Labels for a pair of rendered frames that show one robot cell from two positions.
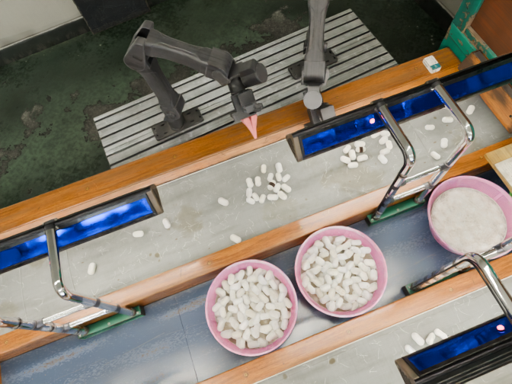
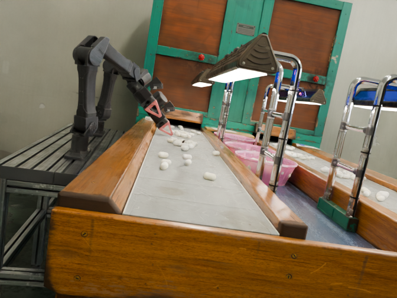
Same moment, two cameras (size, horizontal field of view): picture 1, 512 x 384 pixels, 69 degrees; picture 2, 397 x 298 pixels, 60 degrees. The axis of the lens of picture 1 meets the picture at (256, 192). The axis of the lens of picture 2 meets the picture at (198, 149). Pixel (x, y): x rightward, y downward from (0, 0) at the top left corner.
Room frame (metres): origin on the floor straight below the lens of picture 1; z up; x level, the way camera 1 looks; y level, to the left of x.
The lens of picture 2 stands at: (0.32, 1.53, 0.97)
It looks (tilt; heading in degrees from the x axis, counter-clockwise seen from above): 9 degrees down; 274
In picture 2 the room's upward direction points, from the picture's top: 10 degrees clockwise
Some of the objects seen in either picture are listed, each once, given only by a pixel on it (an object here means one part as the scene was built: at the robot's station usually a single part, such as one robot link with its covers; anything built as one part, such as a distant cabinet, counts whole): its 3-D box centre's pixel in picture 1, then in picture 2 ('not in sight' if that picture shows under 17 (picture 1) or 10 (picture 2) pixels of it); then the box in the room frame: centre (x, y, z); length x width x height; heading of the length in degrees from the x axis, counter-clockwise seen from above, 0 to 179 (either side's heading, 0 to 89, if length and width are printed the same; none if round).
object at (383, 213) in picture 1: (399, 161); (210, 112); (0.44, -0.42, 0.90); 0.20 x 0.19 x 0.45; 100
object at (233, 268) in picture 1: (252, 307); (263, 168); (0.15, 0.08, 0.72); 0.27 x 0.27 x 0.10
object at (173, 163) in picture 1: (231, 153); (135, 155); (0.71, 0.06, 0.67); 1.81 x 0.12 x 0.19; 100
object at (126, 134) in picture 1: (275, 144); (140, 153); (0.72, -0.11, 0.65); 1.20 x 0.90 x 0.04; 105
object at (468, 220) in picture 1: (465, 222); not in sight; (0.28, -0.63, 0.71); 0.22 x 0.22 x 0.06
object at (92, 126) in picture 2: (172, 107); (83, 128); (0.88, 0.24, 0.77); 0.09 x 0.06 x 0.06; 157
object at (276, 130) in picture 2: not in sight; (275, 131); (-0.01, -0.96, 0.83); 0.30 x 0.06 x 0.07; 10
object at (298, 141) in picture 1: (404, 101); (201, 78); (0.52, -0.41, 1.08); 0.62 x 0.08 x 0.07; 100
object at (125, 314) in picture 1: (72, 286); (248, 131); (0.27, 0.53, 0.90); 0.20 x 0.19 x 0.45; 100
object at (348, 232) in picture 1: (338, 272); (249, 156); (0.20, -0.20, 0.72); 0.27 x 0.27 x 0.10
